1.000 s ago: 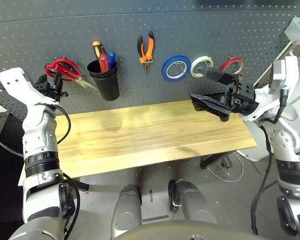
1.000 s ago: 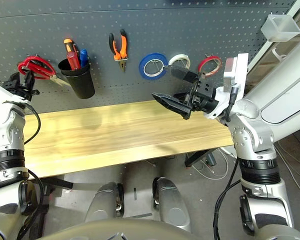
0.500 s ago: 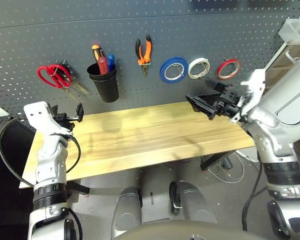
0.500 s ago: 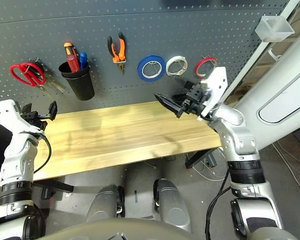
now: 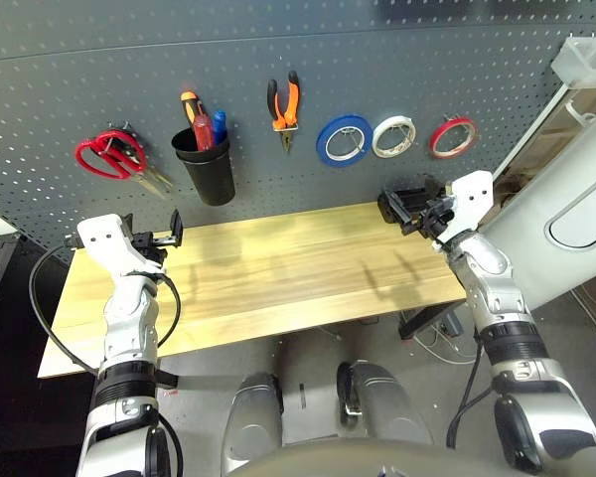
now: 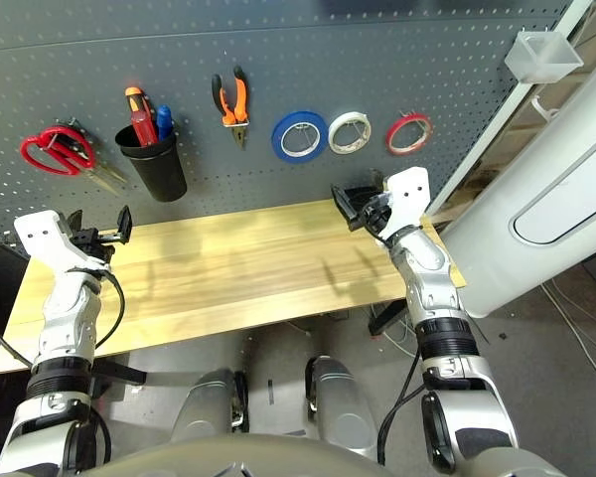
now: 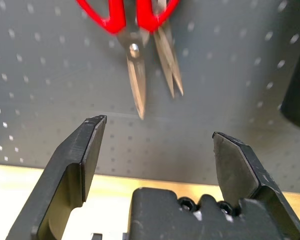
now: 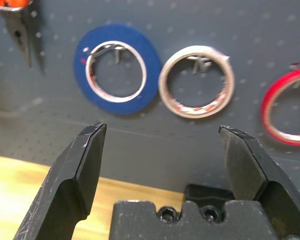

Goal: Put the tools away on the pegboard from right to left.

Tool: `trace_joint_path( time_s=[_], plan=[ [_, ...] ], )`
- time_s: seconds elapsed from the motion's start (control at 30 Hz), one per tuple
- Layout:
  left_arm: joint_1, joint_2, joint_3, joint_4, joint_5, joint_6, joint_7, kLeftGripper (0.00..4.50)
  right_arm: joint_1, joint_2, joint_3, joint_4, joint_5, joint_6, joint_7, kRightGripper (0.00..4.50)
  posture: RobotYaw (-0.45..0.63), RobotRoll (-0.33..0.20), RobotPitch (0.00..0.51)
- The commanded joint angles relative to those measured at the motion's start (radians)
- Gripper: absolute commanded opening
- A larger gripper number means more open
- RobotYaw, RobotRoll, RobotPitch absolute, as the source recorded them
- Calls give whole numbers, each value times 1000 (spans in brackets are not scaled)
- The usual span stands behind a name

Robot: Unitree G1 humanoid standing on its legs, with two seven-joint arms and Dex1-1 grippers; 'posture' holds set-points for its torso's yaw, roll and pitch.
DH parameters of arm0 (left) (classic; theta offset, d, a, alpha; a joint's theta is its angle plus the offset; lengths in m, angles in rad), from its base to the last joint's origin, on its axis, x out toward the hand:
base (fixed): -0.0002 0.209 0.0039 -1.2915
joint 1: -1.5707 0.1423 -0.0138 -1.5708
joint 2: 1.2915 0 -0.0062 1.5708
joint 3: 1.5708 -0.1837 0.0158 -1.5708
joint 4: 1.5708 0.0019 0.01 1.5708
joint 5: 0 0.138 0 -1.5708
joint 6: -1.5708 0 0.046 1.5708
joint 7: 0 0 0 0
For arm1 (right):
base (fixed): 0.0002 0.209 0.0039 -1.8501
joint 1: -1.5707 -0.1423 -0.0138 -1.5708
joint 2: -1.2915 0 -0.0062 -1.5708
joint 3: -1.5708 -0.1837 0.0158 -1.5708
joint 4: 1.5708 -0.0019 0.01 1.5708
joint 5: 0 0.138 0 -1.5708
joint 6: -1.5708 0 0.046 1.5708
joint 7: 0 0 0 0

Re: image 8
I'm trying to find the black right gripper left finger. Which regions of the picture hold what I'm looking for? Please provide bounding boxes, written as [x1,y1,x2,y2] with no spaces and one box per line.
[12,121,108,240]

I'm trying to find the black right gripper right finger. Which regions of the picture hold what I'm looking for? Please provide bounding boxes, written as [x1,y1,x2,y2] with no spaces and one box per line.
[218,124,300,240]

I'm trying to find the red tape roll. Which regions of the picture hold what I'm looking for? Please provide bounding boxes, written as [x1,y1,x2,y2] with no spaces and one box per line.
[260,66,300,146]

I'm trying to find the orange black long-nose pliers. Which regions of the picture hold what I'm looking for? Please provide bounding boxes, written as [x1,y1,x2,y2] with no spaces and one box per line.
[0,0,33,69]

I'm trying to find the dark grey pegboard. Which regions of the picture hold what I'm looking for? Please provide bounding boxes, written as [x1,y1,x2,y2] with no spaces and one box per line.
[0,0,300,206]

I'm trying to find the black zip case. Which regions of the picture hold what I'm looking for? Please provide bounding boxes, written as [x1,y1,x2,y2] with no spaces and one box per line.
[183,184,236,204]

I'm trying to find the white tape roll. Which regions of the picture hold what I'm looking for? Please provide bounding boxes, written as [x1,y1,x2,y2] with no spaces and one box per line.
[158,45,235,119]

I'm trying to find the blue tape roll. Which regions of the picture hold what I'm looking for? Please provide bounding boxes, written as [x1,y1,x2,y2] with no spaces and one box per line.
[73,23,162,116]

